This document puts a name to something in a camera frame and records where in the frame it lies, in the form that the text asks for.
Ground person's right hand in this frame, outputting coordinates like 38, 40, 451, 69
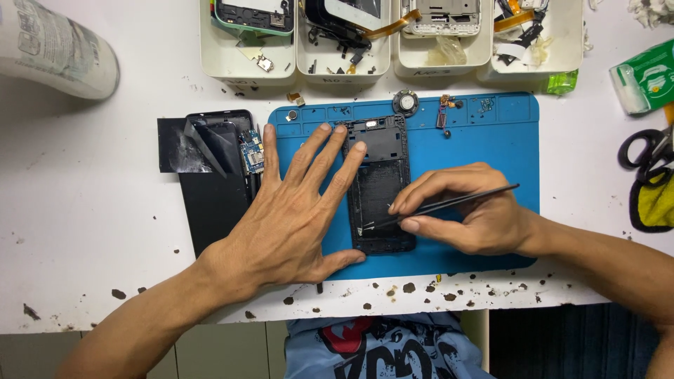
387, 162, 534, 258

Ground person's left hand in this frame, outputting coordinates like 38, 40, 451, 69
197, 122, 369, 302

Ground black tweezers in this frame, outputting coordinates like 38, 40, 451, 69
361, 183, 521, 232

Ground black phone frame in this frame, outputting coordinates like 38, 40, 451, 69
339, 115, 417, 256

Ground black phone screen panel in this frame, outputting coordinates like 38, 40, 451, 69
179, 109, 255, 259

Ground blue repair mat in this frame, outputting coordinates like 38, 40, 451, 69
267, 92, 540, 281

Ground blue phone circuit board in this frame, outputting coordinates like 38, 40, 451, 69
239, 129, 265, 174

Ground black foil sheet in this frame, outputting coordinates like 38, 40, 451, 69
157, 117, 244, 179

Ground round phone speaker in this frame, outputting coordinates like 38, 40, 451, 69
392, 89, 420, 118

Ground person's blue printed shirt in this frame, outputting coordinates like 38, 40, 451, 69
284, 313, 496, 379

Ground green transparent box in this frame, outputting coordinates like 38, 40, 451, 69
547, 69, 579, 95

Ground black scissors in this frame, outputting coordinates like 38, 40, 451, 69
617, 124, 674, 185

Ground clear plastic bag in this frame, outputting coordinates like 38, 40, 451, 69
427, 36, 468, 66

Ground yellow cloth with black edge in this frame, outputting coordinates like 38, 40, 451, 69
629, 168, 674, 233

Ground white plastic tray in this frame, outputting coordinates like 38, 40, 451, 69
296, 0, 391, 85
476, 0, 584, 82
394, 0, 493, 79
199, 0, 297, 86

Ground heap of phone parts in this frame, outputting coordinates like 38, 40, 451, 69
492, 0, 551, 66

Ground silver phone midframe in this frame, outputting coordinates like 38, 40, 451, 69
400, 0, 482, 39

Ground green tissue packet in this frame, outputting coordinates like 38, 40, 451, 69
610, 38, 674, 115

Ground green-edged phone housing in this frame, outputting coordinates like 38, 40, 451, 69
212, 0, 296, 36

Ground black phone with white screen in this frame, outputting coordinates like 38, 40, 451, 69
303, 0, 382, 49

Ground white cotton wad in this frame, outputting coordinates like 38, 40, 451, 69
628, 0, 674, 28

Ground white printed bag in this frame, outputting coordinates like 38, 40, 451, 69
0, 0, 120, 101

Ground small wired phone component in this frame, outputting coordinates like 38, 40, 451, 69
436, 95, 464, 139

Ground orange flex cable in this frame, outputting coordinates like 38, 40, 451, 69
363, 9, 422, 40

